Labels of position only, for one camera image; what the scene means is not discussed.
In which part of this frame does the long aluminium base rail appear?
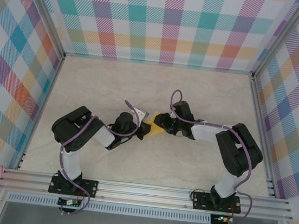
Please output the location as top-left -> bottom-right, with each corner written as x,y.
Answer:
0,164 -> 296,224

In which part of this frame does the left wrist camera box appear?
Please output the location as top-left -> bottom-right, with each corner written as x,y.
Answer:
133,107 -> 151,123

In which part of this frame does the aluminium table side rail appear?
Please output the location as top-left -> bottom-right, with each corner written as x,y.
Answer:
15,50 -> 67,174
237,76 -> 292,199

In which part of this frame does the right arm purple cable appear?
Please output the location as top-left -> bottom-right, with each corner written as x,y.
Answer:
154,89 -> 267,224

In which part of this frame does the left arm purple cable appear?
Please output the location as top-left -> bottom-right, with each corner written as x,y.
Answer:
52,93 -> 143,223

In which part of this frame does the slotted white cable duct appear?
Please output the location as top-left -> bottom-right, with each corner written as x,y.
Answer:
7,189 -> 213,224

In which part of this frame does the aluminium frame crossbar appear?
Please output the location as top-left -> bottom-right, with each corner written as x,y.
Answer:
63,49 -> 255,79

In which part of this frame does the yellow cloth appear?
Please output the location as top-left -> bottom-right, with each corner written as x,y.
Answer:
143,113 -> 166,138

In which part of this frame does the aluminium frame post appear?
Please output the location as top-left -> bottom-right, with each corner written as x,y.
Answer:
11,0 -> 73,60
251,0 -> 299,86

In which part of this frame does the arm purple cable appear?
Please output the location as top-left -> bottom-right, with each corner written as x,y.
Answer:
154,89 -> 267,224
52,93 -> 143,223

